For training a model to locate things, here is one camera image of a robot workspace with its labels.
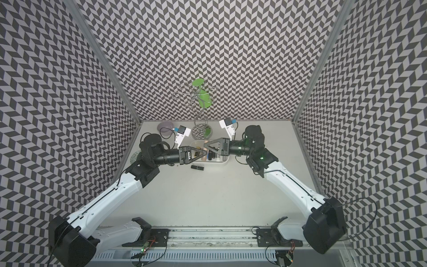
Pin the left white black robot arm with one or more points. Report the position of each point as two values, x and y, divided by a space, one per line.
76 239

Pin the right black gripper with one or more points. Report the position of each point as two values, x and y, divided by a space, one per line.
224 146

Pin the aluminium front rail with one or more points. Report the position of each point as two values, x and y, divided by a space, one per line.
204 238

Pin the slim black lipstick tube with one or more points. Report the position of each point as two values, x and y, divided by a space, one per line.
201 168

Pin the small lilac bowl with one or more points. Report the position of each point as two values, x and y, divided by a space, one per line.
165 126

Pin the white plastic storage box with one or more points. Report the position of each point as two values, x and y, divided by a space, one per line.
211 158

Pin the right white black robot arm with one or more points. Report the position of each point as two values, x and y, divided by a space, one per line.
323 224

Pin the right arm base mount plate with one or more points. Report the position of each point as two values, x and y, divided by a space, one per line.
268 237

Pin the green patterned glass plate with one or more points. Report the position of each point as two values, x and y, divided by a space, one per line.
135 157

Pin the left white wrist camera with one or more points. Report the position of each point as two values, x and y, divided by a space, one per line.
180 133

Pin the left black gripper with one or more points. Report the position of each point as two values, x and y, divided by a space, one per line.
185 154

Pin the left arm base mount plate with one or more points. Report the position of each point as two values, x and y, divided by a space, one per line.
159 237

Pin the chrome stand with green leaves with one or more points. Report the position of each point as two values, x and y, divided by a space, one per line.
199 96

